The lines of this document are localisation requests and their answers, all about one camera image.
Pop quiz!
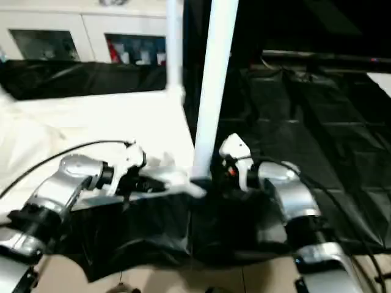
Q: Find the white plastic table top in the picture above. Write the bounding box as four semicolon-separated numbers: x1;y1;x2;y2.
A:
0;85;207;215

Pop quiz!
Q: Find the white plastic table leg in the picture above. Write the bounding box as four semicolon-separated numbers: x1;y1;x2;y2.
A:
165;0;186;97
191;0;240;181

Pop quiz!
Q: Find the black plastic mat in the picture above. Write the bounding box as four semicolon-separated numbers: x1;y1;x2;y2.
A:
0;58;391;281

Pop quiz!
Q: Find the silver metal bar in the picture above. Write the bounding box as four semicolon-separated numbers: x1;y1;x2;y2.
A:
261;51;391;67

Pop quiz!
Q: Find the white glass-door cabinet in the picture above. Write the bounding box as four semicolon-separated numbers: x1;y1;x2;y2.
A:
0;0;169;65

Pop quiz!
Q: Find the white flat sheet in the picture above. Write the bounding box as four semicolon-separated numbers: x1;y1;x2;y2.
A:
365;72;391;99

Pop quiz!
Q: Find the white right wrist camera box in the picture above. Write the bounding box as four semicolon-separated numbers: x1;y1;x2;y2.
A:
218;134;254;192

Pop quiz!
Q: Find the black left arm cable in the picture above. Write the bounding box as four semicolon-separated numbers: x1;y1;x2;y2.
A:
0;140;136;199

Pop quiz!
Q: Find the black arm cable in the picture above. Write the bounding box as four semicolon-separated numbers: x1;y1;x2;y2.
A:
229;157;389;281
0;140;136;199

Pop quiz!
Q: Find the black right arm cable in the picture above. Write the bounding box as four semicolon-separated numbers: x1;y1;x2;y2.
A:
229;157;389;281

